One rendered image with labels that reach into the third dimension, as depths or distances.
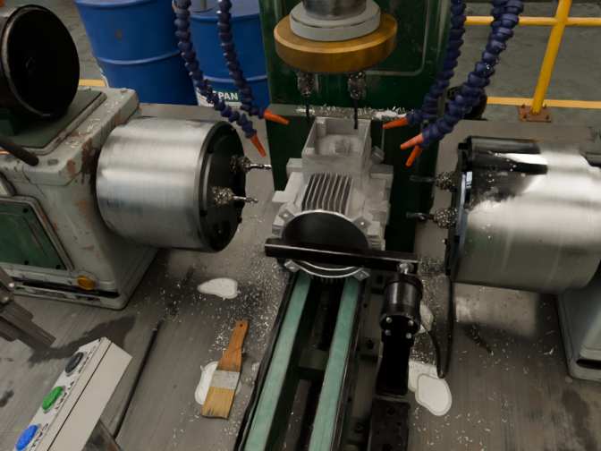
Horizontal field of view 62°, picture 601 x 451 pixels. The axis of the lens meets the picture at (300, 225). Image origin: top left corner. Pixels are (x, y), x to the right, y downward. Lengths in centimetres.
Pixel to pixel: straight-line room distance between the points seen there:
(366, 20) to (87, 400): 61
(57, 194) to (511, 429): 85
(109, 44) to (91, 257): 188
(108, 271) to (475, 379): 72
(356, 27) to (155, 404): 71
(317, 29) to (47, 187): 53
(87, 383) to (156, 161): 38
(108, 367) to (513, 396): 65
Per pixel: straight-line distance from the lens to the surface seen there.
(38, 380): 110
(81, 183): 95
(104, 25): 276
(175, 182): 85
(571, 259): 81
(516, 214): 78
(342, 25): 72
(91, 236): 100
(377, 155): 93
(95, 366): 70
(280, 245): 83
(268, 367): 83
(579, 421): 98
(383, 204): 83
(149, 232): 92
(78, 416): 68
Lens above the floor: 161
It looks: 42 degrees down
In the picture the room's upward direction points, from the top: 5 degrees counter-clockwise
